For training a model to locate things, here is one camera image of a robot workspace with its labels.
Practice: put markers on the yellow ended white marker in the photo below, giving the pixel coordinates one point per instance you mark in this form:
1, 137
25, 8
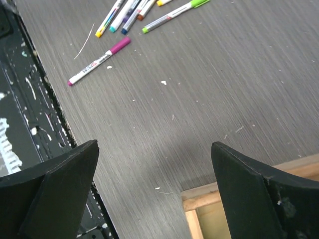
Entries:
117, 5

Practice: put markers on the magenta capped white marker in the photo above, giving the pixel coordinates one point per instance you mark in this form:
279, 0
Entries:
112, 51

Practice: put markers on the blue ended white marker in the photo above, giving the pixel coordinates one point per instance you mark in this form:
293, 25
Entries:
129, 23

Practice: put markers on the wooden clothes rack frame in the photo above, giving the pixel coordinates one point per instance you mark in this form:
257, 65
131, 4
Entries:
204, 210

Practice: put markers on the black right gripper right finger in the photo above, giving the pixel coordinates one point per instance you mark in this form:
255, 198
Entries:
262, 202

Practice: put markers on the brown ended white marker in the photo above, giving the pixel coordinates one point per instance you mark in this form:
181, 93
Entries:
146, 8

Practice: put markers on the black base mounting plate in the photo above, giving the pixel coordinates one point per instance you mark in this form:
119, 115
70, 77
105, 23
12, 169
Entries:
32, 129

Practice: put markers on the teal ended white marker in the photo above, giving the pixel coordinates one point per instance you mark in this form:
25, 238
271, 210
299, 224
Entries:
119, 18

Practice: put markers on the green capped white marker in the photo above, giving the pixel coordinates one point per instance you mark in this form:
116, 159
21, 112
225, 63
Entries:
169, 16

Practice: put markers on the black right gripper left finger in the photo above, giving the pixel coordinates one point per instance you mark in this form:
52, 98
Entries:
47, 201

